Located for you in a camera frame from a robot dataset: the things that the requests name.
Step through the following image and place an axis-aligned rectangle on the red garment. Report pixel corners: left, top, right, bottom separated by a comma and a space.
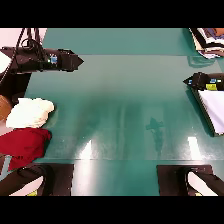
0, 127, 53, 172

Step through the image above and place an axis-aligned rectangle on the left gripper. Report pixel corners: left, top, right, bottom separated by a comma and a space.
58, 48, 85, 73

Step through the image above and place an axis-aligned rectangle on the white garment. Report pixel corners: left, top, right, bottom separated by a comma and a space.
5, 97, 56, 130

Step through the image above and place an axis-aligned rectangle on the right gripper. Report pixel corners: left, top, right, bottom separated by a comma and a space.
182, 71, 210, 91

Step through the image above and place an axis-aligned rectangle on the black cable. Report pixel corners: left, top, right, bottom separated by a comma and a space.
15, 27, 48, 63

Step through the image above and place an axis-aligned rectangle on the grey garment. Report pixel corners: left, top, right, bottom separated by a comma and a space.
0, 154, 13, 182

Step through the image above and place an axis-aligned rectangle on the heap of clothes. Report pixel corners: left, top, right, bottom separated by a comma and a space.
188, 27, 224, 60

